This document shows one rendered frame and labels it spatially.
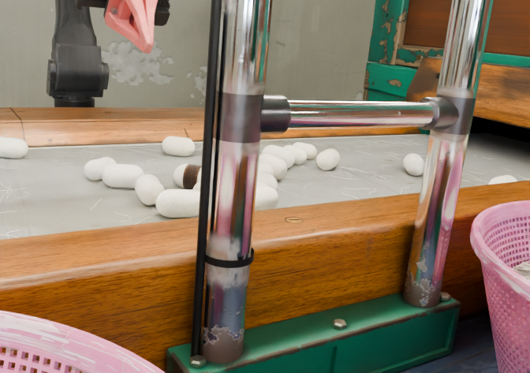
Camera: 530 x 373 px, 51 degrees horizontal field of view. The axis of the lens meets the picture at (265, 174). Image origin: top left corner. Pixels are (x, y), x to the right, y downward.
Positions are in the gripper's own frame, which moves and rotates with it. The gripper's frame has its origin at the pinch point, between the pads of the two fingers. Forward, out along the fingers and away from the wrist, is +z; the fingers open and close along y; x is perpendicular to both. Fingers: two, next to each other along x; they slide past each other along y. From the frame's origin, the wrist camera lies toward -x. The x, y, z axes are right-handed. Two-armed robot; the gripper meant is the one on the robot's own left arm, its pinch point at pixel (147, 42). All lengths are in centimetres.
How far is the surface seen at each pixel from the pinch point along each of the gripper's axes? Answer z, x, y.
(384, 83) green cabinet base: -9, 14, 48
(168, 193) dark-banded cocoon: 20.9, -5.1, -5.0
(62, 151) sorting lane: 5.1, 10.9, -7.5
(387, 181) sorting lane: 19.4, -1.3, 20.4
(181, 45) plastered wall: -146, 135, 89
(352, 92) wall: -70, 83, 121
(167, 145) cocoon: 7.6, 7.2, 2.2
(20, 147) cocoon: 6.7, 7.8, -12.0
